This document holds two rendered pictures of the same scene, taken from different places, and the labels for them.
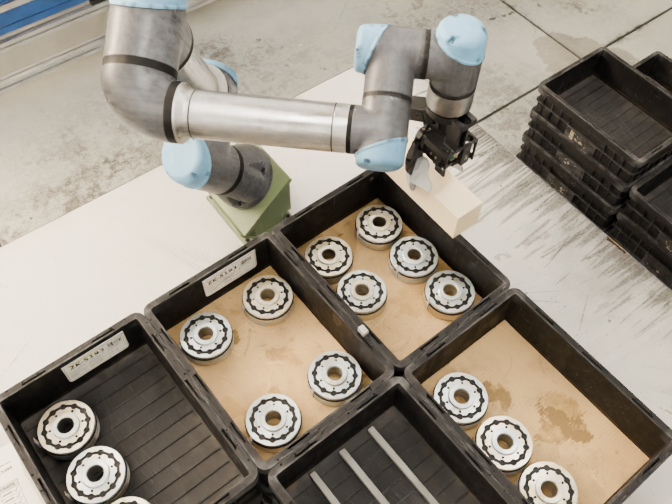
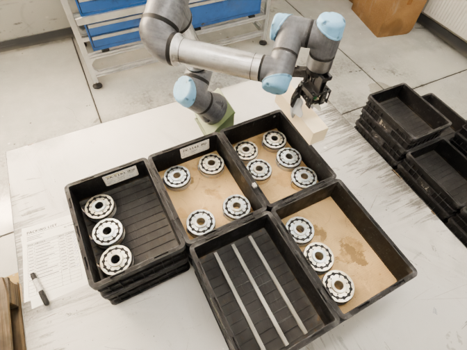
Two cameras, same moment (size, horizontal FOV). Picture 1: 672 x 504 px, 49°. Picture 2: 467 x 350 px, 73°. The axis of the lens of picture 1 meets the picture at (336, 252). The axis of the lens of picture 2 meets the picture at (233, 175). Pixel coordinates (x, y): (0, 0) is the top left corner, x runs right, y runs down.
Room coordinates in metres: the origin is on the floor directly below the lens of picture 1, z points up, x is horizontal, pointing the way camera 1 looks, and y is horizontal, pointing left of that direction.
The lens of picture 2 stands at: (0.01, -0.09, 1.88)
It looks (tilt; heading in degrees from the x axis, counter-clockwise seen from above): 55 degrees down; 10
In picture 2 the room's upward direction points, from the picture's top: 3 degrees clockwise
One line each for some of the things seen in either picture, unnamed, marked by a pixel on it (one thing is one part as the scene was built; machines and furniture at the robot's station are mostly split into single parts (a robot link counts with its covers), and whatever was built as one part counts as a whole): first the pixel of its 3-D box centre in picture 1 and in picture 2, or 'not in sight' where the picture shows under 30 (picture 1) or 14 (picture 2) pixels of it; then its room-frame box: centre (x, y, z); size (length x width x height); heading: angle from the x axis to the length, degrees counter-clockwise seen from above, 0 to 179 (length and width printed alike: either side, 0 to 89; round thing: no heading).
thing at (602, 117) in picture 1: (596, 151); (392, 134); (1.62, -0.84, 0.37); 0.40 x 0.30 x 0.45; 39
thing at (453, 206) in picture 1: (424, 179); (299, 113); (0.89, -0.16, 1.07); 0.24 x 0.06 x 0.06; 39
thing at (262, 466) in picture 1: (266, 342); (204, 182); (0.62, 0.12, 0.92); 0.40 x 0.30 x 0.02; 40
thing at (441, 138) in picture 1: (446, 132); (314, 84); (0.87, -0.18, 1.23); 0.09 x 0.08 x 0.12; 39
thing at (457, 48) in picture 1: (456, 56); (326, 36); (0.87, -0.17, 1.39); 0.09 x 0.08 x 0.11; 85
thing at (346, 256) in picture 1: (328, 256); (245, 150); (0.85, 0.02, 0.86); 0.10 x 0.10 x 0.01
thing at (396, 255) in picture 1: (414, 256); (288, 157); (0.86, -0.16, 0.86); 0.10 x 0.10 x 0.01
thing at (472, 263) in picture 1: (387, 272); (273, 162); (0.81, -0.11, 0.87); 0.40 x 0.30 x 0.11; 40
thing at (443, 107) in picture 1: (451, 93); (320, 60); (0.87, -0.18, 1.31); 0.08 x 0.08 x 0.05
